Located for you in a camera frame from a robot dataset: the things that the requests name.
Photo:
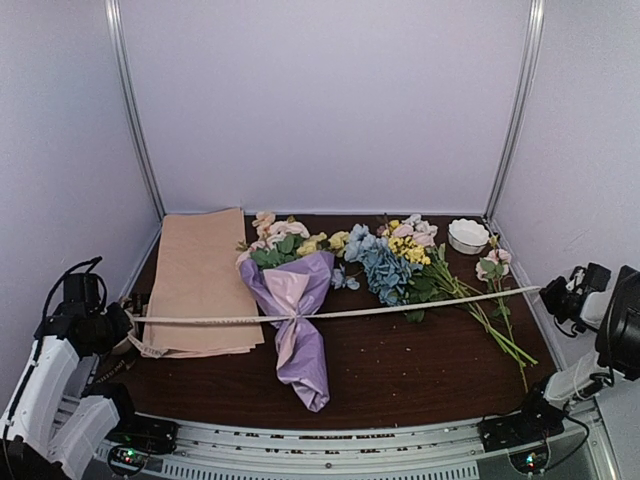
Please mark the blue hydrangea flower stem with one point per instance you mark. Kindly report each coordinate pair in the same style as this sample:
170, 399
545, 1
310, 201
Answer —
387, 274

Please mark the beige ribbon strip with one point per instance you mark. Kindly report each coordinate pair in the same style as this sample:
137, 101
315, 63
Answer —
246, 320

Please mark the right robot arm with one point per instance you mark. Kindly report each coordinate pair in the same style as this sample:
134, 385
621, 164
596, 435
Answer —
610, 312

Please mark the white fluted dish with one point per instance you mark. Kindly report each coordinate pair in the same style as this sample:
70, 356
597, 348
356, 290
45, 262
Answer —
467, 237

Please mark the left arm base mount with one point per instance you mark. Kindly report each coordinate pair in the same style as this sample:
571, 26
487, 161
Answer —
137, 442

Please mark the beige wrapping paper stack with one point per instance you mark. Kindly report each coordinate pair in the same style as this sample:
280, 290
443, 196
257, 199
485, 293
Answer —
196, 277

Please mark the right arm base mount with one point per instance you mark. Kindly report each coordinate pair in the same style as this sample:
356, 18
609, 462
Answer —
526, 441

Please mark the small yellow flower spray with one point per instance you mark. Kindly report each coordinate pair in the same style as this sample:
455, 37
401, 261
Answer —
436, 282

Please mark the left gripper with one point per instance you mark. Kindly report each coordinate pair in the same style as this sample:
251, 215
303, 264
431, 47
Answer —
121, 326

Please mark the small blue flower sprig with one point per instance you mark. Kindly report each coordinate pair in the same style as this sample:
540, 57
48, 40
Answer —
341, 280

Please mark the right aluminium frame post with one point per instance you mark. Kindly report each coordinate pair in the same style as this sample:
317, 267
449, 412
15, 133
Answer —
528, 67

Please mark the yellow rose stem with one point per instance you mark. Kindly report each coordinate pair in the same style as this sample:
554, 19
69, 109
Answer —
334, 244

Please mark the purple pink wrapping paper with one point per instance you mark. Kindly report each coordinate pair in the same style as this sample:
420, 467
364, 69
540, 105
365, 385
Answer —
293, 292

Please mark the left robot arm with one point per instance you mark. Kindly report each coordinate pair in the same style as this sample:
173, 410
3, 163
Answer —
31, 447

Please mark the left aluminium frame post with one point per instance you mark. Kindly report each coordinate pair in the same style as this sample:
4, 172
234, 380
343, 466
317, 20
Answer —
117, 35

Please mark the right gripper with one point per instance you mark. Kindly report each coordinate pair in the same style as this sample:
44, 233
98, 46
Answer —
550, 293

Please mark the front aluminium rail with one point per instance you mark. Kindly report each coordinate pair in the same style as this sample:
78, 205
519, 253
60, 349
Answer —
453, 450

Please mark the aluminium frame post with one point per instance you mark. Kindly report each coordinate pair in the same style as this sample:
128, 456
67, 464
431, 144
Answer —
117, 35
528, 67

